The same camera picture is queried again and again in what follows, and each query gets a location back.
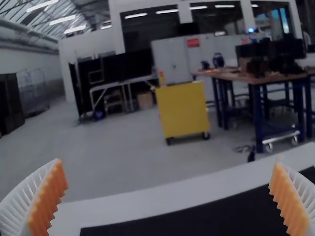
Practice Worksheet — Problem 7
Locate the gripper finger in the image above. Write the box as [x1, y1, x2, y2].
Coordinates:
[0, 158, 69, 236]
[268, 155, 315, 236]

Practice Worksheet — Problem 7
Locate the black mat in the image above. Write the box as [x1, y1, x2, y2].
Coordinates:
[80, 165, 315, 236]

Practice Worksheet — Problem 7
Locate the yellow wheeled cabinet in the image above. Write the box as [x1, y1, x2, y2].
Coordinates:
[155, 80, 212, 146]

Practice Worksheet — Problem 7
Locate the cardboard box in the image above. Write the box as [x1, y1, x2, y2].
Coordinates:
[136, 91, 155, 111]

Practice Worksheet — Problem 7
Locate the grey metal cabinet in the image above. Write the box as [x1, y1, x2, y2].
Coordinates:
[150, 33, 218, 87]

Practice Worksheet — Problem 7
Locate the wire mesh cage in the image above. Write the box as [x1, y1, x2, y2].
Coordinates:
[16, 68, 51, 117]

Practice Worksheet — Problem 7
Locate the blue workbench frame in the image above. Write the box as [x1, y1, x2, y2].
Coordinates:
[191, 65, 315, 153]

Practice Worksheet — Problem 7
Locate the white metal table frame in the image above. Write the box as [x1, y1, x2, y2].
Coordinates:
[89, 75, 158, 117]

